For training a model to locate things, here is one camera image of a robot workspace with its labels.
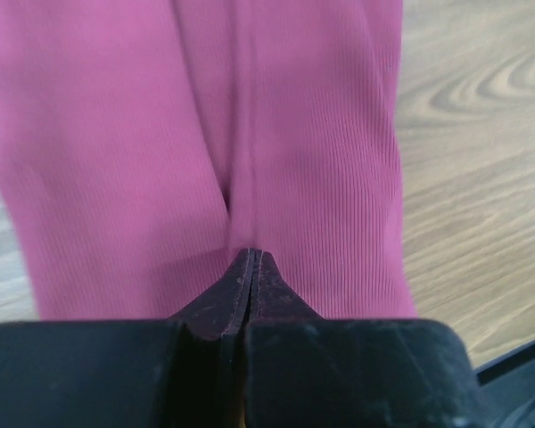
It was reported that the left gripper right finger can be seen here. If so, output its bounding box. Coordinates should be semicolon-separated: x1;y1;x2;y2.
244;252;325;427

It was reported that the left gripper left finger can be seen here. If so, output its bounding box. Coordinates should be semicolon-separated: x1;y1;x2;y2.
169;249;255;427

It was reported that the red tank top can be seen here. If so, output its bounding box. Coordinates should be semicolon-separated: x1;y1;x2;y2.
0;1;416;319

